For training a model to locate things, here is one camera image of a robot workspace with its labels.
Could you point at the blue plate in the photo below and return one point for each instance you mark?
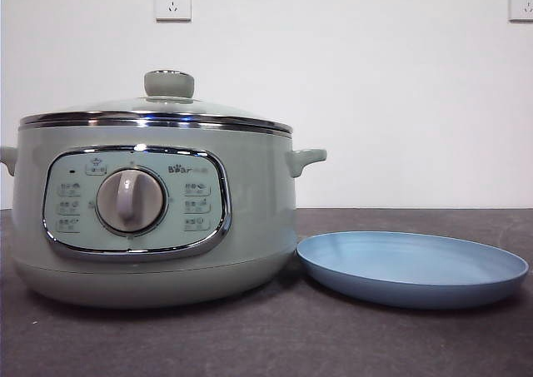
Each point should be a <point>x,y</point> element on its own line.
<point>416,269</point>

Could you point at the white wall socket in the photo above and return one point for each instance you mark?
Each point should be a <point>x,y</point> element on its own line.
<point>522,3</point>
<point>174,2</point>

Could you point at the pale green electric steamer pot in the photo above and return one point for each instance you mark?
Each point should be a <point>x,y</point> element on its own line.
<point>250,227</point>

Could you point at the glass lid with green knob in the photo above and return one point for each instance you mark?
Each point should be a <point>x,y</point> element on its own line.
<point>168,86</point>

